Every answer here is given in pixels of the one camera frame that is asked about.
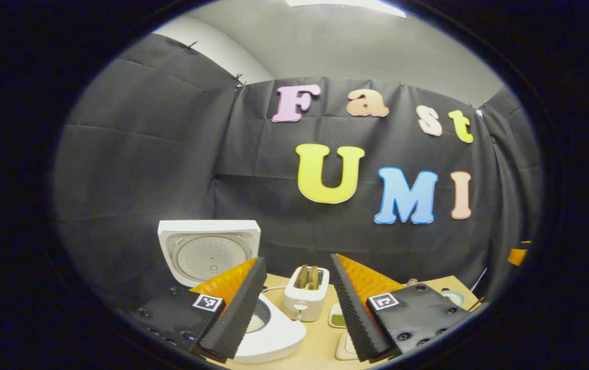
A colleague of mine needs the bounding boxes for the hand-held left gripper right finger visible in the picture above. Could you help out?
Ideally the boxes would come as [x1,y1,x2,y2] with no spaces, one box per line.
[330,253,472,363]

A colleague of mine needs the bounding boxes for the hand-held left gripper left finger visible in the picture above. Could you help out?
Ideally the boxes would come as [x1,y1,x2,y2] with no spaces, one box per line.
[127,257,268,363]

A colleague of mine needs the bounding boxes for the clear rice container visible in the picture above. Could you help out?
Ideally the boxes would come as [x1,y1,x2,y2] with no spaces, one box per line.
[335,331,360,360]

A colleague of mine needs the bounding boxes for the white rice cooker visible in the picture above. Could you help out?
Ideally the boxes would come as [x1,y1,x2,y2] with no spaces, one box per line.
[157,220,307,364]

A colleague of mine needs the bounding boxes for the white divided bean dish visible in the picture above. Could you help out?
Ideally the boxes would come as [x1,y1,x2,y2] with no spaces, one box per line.
[328,303,347,328]

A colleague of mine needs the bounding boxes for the white toaster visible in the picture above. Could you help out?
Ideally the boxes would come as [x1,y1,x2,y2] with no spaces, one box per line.
[283,266,330,322]

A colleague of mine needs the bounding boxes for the pale green plate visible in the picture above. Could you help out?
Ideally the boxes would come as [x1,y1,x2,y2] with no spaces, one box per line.
[441,289,466,307]

